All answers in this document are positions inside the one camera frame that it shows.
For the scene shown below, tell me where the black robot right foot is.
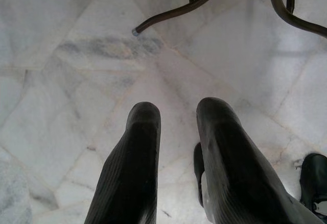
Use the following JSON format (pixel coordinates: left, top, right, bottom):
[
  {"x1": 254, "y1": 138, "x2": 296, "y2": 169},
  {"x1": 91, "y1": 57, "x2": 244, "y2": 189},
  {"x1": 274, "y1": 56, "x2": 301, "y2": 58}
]
[{"x1": 299, "y1": 153, "x2": 327, "y2": 223}]

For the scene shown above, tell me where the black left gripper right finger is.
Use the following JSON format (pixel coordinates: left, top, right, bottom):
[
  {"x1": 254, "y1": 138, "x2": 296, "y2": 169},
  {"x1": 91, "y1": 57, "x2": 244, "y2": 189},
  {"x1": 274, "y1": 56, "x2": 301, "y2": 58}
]
[{"x1": 196, "y1": 97, "x2": 323, "y2": 224}]

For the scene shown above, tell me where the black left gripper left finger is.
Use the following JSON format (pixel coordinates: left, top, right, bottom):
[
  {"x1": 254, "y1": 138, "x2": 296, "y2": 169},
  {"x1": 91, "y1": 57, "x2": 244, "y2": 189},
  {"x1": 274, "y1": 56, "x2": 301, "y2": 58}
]
[{"x1": 84, "y1": 101, "x2": 161, "y2": 224}]

